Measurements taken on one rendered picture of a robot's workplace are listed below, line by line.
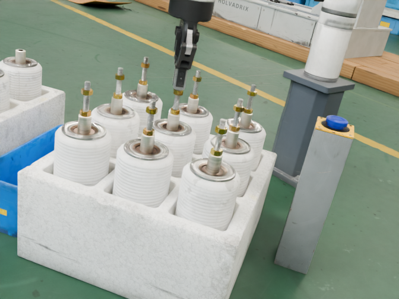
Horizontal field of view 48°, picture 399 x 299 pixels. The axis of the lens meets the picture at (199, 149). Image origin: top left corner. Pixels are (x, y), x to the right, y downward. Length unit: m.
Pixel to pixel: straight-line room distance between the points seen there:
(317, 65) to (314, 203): 0.46
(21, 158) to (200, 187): 0.48
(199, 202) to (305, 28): 2.44
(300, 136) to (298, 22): 1.88
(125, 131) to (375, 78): 2.05
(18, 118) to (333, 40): 0.79
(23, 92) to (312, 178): 0.68
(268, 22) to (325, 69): 2.01
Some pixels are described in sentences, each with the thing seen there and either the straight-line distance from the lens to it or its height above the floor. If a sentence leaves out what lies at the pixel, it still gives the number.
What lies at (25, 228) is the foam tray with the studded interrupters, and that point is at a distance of 0.87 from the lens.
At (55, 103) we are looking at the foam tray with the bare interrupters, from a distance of 1.17.
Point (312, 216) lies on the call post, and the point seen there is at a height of 0.14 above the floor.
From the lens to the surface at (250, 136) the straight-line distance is 0.91.
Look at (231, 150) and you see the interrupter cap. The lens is 0.81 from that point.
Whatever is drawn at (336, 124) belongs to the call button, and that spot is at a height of 0.32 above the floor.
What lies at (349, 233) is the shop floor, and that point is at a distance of 1.18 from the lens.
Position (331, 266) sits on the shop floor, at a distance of 1.04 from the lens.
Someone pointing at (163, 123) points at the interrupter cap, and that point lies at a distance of 0.87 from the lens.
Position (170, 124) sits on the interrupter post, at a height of 0.26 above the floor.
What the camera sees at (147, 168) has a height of 0.24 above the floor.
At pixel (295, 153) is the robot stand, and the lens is 1.29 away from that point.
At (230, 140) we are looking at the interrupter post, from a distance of 0.82.
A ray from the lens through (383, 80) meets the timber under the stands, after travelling 2.73.
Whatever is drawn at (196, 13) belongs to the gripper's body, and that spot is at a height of 0.47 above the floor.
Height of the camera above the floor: 0.58
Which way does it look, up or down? 25 degrees down
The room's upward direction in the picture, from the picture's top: 11 degrees clockwise
